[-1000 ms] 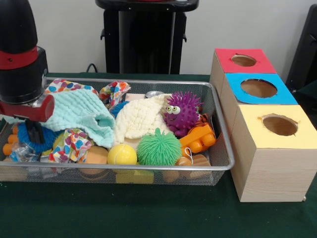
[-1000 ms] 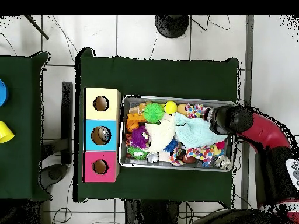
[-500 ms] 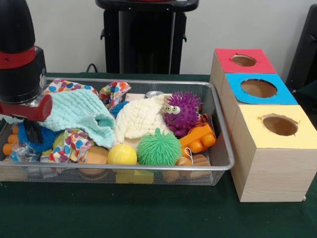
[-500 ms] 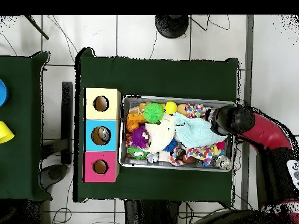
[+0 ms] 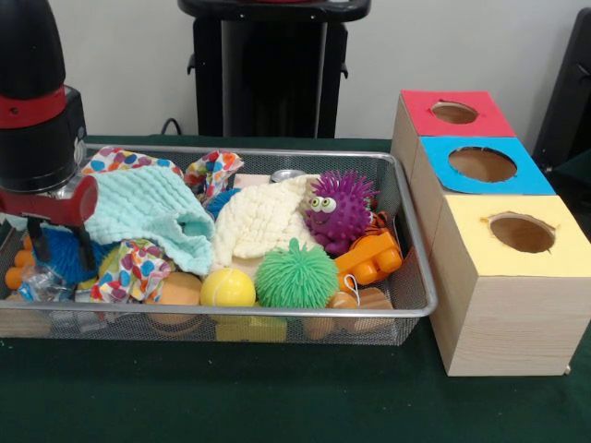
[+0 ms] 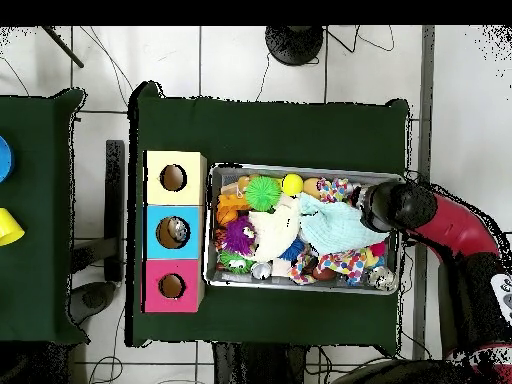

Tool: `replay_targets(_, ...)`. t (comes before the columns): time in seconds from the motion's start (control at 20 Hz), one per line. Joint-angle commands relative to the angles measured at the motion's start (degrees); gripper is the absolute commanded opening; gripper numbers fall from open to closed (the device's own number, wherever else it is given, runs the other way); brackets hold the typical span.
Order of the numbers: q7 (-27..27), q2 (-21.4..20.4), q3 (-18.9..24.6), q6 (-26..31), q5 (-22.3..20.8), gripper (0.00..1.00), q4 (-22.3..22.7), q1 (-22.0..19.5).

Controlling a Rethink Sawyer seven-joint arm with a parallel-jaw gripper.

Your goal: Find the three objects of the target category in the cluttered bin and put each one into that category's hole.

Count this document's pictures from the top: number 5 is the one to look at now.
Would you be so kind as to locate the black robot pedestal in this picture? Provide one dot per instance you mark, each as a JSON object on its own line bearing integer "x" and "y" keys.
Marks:
{"x": 268, "y": 74}

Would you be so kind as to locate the yellow ball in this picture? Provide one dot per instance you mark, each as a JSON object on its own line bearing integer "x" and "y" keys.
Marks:
{"x": 228, "y": 289}

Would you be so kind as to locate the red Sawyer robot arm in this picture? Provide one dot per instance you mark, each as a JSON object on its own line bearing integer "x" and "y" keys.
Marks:
{"x": 32, "y": 101}

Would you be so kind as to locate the large colourful dotted cloth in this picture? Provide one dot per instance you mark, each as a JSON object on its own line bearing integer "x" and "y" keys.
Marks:
{"x": 129, "y": 161}

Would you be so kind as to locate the blue spiky rubber ball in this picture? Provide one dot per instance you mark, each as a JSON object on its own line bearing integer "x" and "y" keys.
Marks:
{"x": 63, "y": 257}

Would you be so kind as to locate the cream white cloth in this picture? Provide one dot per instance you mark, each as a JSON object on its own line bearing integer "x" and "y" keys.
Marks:
{"x": 263, "y": 221}

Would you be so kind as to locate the small colourful dotted cloth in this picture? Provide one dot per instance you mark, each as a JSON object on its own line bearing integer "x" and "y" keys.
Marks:
{"x": 134, "y": 268}

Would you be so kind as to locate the black panel stand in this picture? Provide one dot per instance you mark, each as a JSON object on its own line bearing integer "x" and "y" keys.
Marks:
{"x": 568, "y": 83}

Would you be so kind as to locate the green spiky rubber ball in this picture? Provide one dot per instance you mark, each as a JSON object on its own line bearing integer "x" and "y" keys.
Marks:
{"x": 295, "y": 275}

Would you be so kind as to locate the mint green cloth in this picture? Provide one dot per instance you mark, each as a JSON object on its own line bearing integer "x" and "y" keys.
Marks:
{"x": 148, "y": 212}

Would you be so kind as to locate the dark green table cloth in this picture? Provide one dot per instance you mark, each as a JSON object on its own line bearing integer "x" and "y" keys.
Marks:
{"x": 277, "y": 397}

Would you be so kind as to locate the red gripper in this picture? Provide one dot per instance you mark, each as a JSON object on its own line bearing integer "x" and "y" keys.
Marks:
{"x": 51, "y": 208}

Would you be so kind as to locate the purple spiky ball with eyes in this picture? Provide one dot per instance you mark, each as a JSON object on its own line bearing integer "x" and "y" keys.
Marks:
{"x": 343, "y": 212}

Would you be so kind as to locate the shallow clear mesh bin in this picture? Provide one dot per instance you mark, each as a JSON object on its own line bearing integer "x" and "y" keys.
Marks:
{"x": 411, "y": 295}

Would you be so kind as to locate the orange toy building block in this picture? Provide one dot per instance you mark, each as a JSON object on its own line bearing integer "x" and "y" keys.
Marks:
{"x": 371, "y": 258}

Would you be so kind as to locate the wooden box with three holes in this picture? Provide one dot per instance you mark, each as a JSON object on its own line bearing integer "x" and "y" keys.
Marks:
{"x": 517, "y": 305}

